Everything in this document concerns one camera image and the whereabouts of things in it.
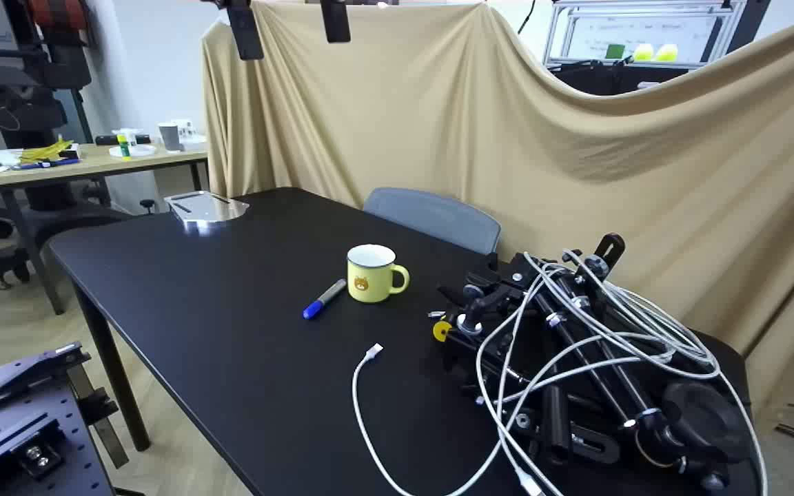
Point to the yellow enamel mug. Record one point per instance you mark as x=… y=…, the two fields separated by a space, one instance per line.
x=370 y=274

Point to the yellow ball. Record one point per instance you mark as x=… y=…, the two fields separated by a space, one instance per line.
x=669 y=53
x=644 y=53

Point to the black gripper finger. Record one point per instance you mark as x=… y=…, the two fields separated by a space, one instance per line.
x=245 y=29
x=334 y=20

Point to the grey cup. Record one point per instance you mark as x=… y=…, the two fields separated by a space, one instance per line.
x=173 y=137

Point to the black camera mount pile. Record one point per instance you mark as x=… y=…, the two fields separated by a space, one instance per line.
x=591 y=432

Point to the grey chair backrest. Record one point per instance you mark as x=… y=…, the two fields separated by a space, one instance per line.
x=434 y=218

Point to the black clamp tool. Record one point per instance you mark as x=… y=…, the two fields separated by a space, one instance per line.
x=30 y=376

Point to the black perforated breadboard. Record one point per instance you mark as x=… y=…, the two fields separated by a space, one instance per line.
x=12 y=449

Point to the white framed shelf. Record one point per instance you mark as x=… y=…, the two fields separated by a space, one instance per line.
x=599 y=32

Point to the blue marker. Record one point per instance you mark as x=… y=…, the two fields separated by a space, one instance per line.
x=323 y=299

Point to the black office chair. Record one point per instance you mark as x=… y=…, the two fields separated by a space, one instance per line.
x=39 y=225

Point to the beige cloth backdrop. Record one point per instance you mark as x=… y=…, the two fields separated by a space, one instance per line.
x=599 y=184

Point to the wooden desk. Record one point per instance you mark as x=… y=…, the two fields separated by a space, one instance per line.
x=96 y=164

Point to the black equipment rack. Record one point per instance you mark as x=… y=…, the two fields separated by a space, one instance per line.
x=12 y=64

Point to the yellow item on desk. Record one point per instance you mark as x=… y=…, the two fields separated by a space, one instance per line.
x=48 y=153

